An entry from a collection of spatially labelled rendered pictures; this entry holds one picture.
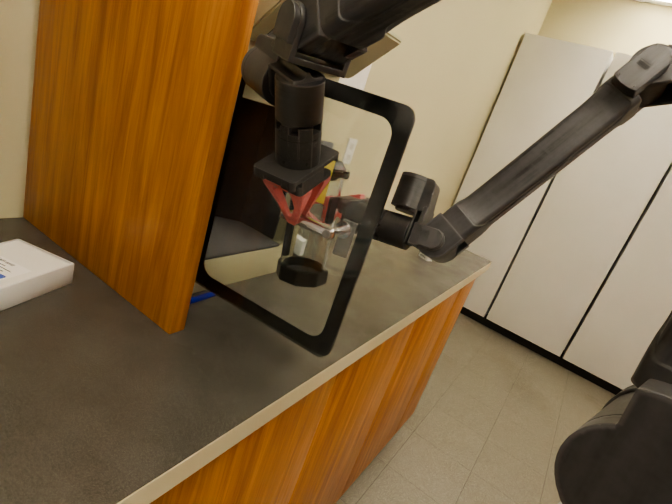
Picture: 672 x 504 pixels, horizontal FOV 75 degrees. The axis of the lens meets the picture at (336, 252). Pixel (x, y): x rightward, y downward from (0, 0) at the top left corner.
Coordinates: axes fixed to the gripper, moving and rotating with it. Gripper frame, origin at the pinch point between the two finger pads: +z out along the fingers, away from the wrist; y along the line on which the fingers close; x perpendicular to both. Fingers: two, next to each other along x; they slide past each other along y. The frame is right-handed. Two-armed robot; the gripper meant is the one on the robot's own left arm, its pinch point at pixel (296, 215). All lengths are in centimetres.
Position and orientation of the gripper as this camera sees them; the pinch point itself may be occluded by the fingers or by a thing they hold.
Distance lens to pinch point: 62.7
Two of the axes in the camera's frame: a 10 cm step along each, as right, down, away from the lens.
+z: -0.8, 7.4, 6.7
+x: 8.3, 4.2, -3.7
